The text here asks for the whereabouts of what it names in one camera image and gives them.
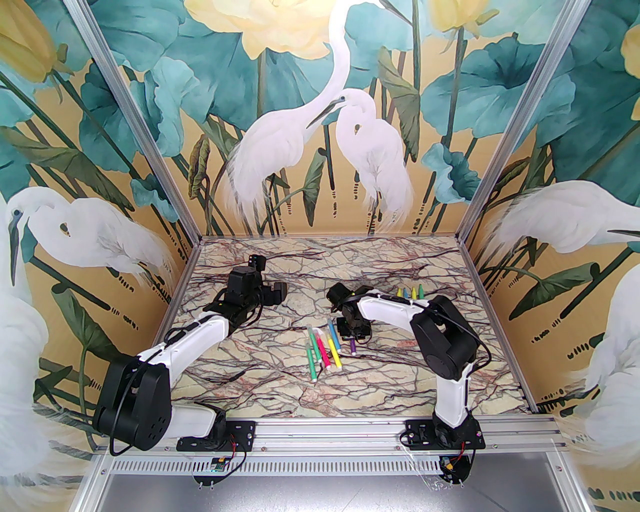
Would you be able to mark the black bracket with yellow connector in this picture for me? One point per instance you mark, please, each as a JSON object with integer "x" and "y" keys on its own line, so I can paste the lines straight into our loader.
{"x": 452, "y": 472}

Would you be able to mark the aluminium table end rail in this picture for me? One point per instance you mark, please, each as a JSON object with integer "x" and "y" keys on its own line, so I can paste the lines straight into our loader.
{"x": 325, "y": 236}

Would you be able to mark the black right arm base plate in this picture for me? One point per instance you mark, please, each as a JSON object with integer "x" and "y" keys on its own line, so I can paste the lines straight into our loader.
{"x": 417, "y": 435}

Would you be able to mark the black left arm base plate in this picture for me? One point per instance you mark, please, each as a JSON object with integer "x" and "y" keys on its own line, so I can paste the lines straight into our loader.
{"x": 242, "y": 432}

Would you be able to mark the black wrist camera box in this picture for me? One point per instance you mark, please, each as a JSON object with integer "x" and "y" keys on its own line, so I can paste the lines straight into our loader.
{"x": 337, "y": 295}
{"x": 257, "y": 262}

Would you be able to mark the purple marker pen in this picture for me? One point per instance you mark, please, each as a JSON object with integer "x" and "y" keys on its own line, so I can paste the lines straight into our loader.
{"x": 353, "y": 346}

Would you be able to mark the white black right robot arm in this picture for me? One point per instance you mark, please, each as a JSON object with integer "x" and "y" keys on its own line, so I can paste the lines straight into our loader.
{"x": 447, "y": 340}

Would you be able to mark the perforated metal strip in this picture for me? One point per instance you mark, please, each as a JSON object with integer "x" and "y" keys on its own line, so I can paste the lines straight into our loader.
{"x": 325, "y": 466}

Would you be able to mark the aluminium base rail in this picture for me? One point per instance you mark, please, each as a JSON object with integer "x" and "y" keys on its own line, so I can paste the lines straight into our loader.
{"x": 325, "y": 435}

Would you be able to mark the grey metal sheet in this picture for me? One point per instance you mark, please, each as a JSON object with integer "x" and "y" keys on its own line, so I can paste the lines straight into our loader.
{"x": 325, "y": 495}

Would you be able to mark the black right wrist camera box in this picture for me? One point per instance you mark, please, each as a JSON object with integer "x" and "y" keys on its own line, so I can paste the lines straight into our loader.
{"x": 337, "y": 295}

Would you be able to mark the aluminium table side rail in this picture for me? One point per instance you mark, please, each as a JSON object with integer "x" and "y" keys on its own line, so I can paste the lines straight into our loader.
{"x": 188, "y": 265}
{"x": 471, "y": 265}

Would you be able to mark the pink marker pen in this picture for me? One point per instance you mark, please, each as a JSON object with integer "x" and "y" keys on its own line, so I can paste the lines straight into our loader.
{"x": 324, "y": 352}

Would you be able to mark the small green circuit board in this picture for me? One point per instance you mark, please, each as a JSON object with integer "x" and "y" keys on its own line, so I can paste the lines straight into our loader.
{"x": 217, "y": 466}

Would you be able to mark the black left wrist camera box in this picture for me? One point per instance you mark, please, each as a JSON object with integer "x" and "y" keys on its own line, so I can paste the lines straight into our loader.
{"x": 257, "y": 262}

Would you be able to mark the aluminium frame post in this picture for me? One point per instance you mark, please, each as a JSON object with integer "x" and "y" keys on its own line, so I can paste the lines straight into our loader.
{"x": 138, "y": 120}
{"x": 525, "y": 120}

